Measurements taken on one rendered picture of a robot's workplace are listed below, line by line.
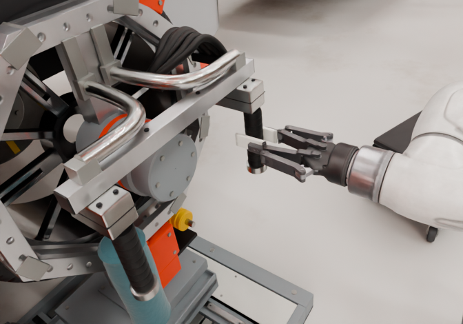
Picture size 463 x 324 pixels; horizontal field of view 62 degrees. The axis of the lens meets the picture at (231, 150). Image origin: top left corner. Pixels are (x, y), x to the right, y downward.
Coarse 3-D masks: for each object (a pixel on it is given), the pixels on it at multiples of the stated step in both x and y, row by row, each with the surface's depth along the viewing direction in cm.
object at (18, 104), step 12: (36, 72) 104; (24, 96) 103; (12, 108) 97; (24, 108) 104; (36, 108) 107; (12, 120) 98; (24, 120) 105; (36, 120) 108; (0, 144) 101; (24, 144) 107; (0, 156) 102; (12, 156) 105
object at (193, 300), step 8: (208, 272) 133; (200, 280) 132; (208, 280) 131; (216, 280) 132; (192, 288) 129; (200, 288) 129; (208, 288) 129; (216, 288) 134; (184, 296) 127; (192, 296) 127; (200, 296) 126; (208, 296) 131; (184, 304) 125; (192, 304) 123; (200, 304) 128; (176, 312) 123; (184, 312) 120; (192, 312) 125; (56, 320) 124; (176, 320) 119; (184, 320) 121
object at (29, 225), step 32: (128, 32) 84; (128, 64) 99; (32, 96) 69; (64, 96) 79; (160, 96) 99; (32, 128) 73; (64, 160) 79; (0, 192) 69; (32, 224) 86; (64, 224) 90
